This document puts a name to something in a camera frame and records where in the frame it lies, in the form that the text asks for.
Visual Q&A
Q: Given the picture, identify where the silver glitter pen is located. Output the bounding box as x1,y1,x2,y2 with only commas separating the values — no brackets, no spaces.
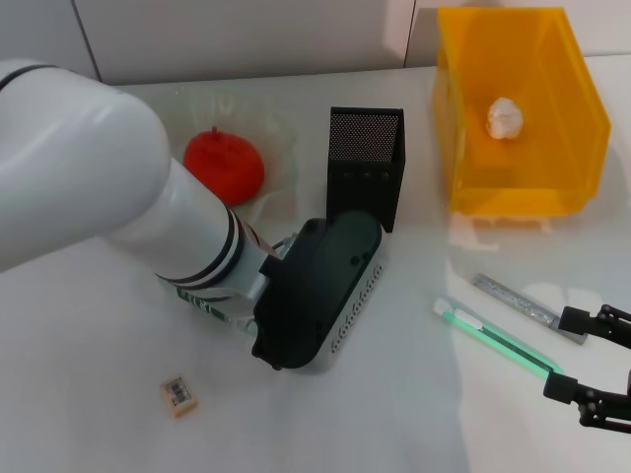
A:
471,273,589,345

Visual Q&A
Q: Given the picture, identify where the white paper ball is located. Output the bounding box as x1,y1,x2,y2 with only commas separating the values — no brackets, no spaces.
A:
486,97,525,141

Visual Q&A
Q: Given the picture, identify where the clear green-label water bottle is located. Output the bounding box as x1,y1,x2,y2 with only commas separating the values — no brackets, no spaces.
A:
157,273,260,341

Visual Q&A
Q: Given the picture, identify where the red-orange fruit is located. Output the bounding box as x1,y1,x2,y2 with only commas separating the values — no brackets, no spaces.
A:
182,126,266,207

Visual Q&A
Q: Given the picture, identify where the beige barcode eraser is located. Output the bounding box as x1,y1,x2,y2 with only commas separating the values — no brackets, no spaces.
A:
160,374,200,420

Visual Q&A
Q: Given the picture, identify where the black mesh pen holder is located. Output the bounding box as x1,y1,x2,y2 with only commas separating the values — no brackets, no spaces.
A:
324,105,405,234

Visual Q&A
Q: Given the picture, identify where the green glass fruit plate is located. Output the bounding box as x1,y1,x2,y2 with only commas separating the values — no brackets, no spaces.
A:
111,84,302,237

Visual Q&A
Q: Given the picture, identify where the yellow plastic bin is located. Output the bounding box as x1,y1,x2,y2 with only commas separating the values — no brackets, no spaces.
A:
432,6,612,218

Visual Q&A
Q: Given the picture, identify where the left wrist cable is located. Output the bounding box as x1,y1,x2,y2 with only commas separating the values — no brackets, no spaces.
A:
268,235,298,258

